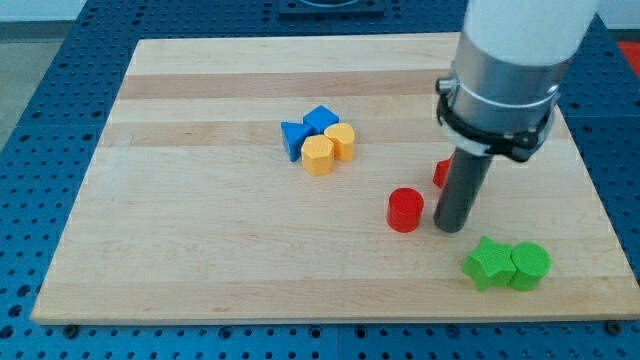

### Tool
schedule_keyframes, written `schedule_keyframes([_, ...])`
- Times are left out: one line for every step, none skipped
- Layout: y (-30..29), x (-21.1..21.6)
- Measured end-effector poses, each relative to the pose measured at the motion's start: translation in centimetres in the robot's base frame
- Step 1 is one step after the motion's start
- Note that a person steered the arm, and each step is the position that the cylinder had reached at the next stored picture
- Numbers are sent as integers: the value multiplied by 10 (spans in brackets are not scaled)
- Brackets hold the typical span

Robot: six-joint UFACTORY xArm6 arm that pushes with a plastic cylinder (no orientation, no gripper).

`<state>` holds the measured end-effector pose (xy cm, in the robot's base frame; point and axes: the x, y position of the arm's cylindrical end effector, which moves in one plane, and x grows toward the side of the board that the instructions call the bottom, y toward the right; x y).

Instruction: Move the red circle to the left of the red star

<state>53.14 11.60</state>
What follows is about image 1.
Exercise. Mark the red cylinder block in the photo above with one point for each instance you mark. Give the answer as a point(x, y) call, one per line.
point(404, 212)

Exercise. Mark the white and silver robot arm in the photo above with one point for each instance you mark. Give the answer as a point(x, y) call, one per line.
point(499, 96)

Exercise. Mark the red star block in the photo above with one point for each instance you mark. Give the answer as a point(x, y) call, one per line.
point(441, 172)

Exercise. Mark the green star block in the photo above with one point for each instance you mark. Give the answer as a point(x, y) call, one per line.
point(490, 264)

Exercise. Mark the wooden board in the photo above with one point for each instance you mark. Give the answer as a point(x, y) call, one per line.
point(191, 212)

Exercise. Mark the yellow hexagon block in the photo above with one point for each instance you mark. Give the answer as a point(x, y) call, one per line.
point(318, 155)

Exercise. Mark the yellow heart block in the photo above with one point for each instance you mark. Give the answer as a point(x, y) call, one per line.
point(343, 137)

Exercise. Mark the blue triangle block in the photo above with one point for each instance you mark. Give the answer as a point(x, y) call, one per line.
point(293, 137)

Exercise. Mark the blue cube block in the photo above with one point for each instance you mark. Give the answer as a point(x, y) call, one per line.
point(319, 119)

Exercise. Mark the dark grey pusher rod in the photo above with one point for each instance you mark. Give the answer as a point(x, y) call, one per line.
point(464, 179)

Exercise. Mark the green cylinder block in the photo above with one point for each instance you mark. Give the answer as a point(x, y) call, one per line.
point(532, 263)

